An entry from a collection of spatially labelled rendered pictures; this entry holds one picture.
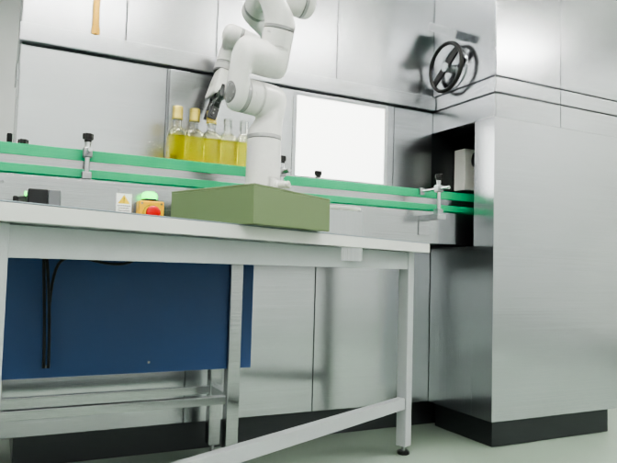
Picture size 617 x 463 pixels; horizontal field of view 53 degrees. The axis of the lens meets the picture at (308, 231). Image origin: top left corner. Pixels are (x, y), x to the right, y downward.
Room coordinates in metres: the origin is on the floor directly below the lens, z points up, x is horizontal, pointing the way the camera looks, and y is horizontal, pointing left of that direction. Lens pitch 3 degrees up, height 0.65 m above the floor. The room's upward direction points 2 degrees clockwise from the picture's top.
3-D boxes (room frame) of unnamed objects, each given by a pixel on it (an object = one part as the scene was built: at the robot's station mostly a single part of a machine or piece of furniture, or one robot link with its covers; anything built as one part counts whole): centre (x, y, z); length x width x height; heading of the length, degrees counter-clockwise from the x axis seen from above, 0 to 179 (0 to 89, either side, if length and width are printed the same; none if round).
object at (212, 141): (2.04, 0.33, 0.99); 0.06 x 0.06 x 0.21; 26
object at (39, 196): (1.64, 0.71, 0.79); 0.08 x 0.08 x 0.08; 27
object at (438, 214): (2.31, -0.47, 0.90); 0.17 x 0.05 x 0.23; 27
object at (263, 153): (1.68, 0.12, 0.92); 0.16 x 0.13 x 0.15; 62
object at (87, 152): (1.71, 0.62, 0.94); 0.07 x 0.04 x 0.13; 27
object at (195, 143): (2.02, 0.39, 0.99); 0.06 x 0.06 x 0.21; 27
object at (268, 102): (1.69, 0.14, 1.08); 0.13 x 0.10 x 0.16; 128
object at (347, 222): (2.01, -0.03, 0.79); 0.27 x 0.17 x 0.08; 27
